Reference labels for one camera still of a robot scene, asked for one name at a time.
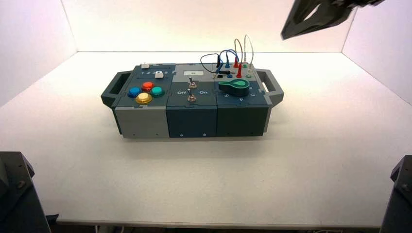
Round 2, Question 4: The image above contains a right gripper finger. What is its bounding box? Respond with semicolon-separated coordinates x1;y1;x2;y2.
281;0;356;40
334;0;386;8

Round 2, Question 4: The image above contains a green rotary pointer knob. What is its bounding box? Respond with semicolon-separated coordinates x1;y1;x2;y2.
218;79;250;98

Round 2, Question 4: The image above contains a dark blue grey control box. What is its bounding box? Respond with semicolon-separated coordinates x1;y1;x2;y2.
101;62;285;139

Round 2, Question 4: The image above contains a yellow round push button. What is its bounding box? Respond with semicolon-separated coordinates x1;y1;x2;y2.
135;92;153;105

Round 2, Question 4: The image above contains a white banana plug cable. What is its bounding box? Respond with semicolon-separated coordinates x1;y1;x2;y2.
243;34;255;78

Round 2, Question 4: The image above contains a red banana plug cable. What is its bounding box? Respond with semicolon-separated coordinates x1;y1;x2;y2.
233;38;244;79

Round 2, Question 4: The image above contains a blue banana plug cable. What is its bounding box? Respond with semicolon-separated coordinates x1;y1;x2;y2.
214;49;240;78

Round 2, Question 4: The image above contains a black banana plug cable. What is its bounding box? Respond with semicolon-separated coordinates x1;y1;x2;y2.
200;53;231;75

